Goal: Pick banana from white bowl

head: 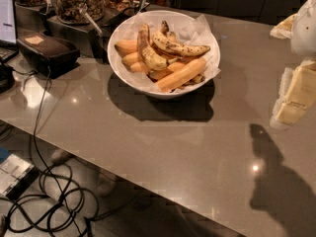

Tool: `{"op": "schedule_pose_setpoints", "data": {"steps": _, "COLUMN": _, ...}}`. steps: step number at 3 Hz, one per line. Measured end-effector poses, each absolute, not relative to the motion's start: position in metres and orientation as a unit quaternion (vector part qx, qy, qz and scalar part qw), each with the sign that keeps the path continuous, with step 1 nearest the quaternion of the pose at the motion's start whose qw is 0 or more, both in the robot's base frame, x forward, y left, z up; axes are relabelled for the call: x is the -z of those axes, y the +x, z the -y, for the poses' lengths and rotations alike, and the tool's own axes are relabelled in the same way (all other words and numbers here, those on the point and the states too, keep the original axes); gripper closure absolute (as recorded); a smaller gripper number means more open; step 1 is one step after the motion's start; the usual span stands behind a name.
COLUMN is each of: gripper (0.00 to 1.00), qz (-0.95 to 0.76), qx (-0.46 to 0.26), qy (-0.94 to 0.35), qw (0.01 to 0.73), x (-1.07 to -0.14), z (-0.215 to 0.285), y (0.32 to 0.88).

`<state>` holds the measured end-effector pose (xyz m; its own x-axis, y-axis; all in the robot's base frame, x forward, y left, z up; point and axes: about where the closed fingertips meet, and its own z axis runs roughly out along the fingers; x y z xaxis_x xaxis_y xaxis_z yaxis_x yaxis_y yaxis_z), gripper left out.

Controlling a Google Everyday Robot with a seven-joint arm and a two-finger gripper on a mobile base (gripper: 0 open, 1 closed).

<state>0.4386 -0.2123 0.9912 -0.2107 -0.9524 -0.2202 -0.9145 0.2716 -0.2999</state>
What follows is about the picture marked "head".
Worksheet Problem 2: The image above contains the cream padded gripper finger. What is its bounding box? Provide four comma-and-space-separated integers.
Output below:
270, 60, 316, 129
270, 14, 296, 40

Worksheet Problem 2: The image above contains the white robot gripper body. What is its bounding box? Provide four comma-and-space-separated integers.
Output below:
290, 0, 316, 57

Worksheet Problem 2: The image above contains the spotted brown ripe banana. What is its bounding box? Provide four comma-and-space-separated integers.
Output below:
152, 31, 210, 56

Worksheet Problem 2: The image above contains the long yellow front banana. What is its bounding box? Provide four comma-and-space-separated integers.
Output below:
155, 57, 206, 92

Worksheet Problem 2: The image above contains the curved spotted banana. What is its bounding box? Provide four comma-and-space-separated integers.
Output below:
137, 24, 168, 70

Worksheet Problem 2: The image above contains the yellow banana middle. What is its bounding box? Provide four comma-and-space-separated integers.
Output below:
149, 62, 185, 81

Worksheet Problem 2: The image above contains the yellow banana lower left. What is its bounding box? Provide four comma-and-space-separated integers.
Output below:
121, 52, 141, 66

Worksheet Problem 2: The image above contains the yellow banana far left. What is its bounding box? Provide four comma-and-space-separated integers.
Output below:
115, 39, 137, 54

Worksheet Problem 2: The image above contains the black display stand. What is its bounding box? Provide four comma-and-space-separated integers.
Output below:
15, 4, 138, 62

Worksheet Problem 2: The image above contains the large glass nut jar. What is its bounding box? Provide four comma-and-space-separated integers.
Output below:
50, 0, 104, 25

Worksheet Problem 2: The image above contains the black pouch with label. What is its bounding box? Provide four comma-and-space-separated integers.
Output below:
17, 32, 80, 79

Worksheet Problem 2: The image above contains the laptop computer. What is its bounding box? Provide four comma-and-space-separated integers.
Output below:
0, 0, 19, 63

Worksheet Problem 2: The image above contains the grey box on floor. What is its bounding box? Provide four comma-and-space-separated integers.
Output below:
0, 154, 39, 200

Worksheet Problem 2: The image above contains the metal scoop handle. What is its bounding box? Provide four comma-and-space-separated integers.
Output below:
79, 8, 103, 37

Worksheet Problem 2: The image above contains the black cable on floor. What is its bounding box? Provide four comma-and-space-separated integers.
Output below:
0, 66, 142, 237

